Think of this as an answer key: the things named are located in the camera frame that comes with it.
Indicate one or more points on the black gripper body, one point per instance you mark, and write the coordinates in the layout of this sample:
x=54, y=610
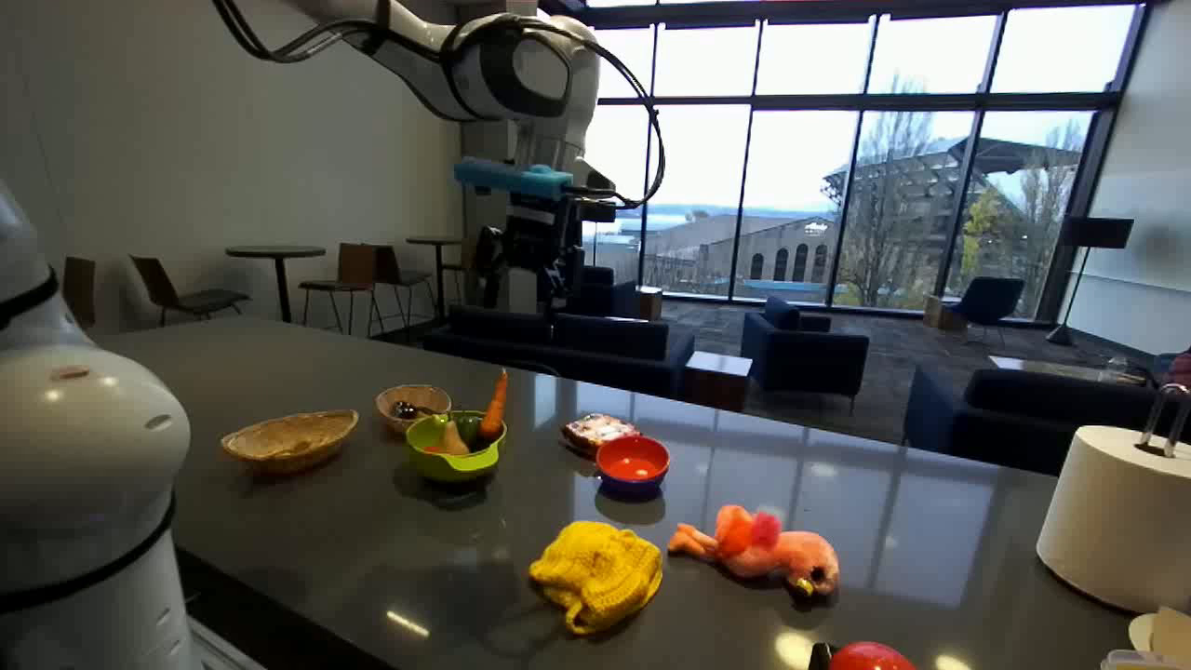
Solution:
x=550, y=242

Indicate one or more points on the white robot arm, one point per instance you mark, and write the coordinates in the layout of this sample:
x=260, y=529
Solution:
x=524, y=68

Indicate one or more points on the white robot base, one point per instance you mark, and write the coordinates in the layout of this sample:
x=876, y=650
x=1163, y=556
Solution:
x=92, y=446

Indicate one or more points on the dark blue sofa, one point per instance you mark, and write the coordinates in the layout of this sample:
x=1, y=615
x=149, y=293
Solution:
x=621, y=350

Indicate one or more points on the orange toy carrot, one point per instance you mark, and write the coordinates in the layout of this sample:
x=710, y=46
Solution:
x=496, y=408

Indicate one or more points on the wooden chair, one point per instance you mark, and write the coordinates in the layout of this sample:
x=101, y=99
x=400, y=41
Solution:
x=355, y=278

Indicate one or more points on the toy bread slice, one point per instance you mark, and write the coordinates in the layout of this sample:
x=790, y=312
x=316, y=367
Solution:
x=595, y=433

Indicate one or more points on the small round wicker basket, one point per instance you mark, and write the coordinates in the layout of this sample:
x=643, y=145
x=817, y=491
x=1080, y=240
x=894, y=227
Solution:
x=405, y=403

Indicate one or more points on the green plastic bowl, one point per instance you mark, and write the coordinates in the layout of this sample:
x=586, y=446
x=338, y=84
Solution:
x=451, y=446

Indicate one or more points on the red and blue bowl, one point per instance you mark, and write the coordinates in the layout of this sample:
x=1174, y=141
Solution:
x=634, y=465

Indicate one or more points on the round cafe table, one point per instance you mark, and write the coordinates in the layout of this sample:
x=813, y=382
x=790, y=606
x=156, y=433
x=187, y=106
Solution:
x=278, y=258

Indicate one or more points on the dark blue armchair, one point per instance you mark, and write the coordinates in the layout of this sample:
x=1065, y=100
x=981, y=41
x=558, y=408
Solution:
x=802, y=350

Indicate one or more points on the large oval wicker basket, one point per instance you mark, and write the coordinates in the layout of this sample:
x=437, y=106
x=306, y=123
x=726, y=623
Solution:
x=292, y=445

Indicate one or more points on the yellow knitted cloth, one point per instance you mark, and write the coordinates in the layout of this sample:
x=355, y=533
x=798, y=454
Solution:
x=598, y=574

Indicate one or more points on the pink flamingo plush toy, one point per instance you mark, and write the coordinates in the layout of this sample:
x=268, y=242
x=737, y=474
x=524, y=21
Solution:
x=754, y=544

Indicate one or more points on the white paper towel roll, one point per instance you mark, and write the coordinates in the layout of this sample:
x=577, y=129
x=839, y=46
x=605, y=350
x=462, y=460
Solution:
x=1118, y=517

